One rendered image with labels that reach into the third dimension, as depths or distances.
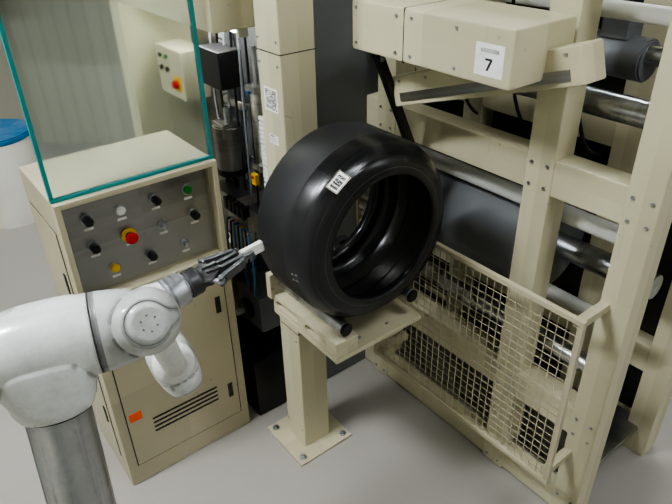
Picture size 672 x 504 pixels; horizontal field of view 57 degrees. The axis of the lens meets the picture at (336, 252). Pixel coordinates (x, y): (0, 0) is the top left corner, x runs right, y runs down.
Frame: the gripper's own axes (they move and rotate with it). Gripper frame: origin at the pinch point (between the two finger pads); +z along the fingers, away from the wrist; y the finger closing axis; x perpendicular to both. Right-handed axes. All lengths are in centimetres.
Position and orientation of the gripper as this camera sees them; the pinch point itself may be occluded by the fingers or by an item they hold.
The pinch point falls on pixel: (251, 250)
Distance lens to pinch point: 170.0
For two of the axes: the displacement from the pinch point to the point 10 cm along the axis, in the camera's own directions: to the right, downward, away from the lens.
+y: -6.1, -4.0, 6.8
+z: 7.8, -4.5, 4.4
